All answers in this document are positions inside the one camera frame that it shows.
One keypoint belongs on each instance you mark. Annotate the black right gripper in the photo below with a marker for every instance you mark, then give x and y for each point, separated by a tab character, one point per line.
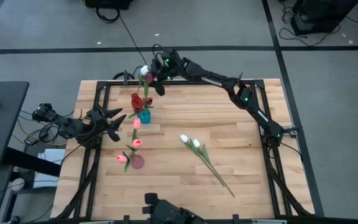
170	66

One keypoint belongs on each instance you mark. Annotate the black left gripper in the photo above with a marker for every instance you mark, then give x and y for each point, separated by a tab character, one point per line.
97	121

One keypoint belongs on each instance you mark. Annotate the white artificial tulip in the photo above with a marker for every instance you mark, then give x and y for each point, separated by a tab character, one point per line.
196	143
144	70
183	138

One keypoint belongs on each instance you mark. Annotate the pink artificial tulip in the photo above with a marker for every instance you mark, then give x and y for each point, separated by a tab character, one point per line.
121	159
137	143
137	123

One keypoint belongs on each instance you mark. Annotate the red glass vase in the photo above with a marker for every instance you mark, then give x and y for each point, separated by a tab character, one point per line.
137	102

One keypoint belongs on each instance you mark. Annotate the teal glass vase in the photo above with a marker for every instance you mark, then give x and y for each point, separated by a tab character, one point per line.
145	117

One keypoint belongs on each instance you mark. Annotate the purple ribbed glass vase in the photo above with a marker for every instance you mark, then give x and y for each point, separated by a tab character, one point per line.
138	162

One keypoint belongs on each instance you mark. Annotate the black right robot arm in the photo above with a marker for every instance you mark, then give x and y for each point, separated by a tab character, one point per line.
219	81

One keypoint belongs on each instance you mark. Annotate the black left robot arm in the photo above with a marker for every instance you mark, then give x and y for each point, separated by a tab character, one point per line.
73	127

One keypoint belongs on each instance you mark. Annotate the white box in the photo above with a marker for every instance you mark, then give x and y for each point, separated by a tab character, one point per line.
54	155

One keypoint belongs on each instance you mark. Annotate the black power adapter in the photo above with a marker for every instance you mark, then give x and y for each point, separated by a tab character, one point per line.
31	140

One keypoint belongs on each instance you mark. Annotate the black floor box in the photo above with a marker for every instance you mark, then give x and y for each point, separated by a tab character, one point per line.
107	3

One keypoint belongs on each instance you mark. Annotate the black desk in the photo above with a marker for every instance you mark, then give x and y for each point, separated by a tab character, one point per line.
2	124

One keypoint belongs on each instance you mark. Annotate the white round object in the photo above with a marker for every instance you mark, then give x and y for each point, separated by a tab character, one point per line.
18	184

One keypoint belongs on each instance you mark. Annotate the black computer case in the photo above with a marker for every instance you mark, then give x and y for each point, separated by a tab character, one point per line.
319	15

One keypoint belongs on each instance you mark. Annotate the black aluminium table frame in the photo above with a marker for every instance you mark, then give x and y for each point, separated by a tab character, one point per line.
120	83

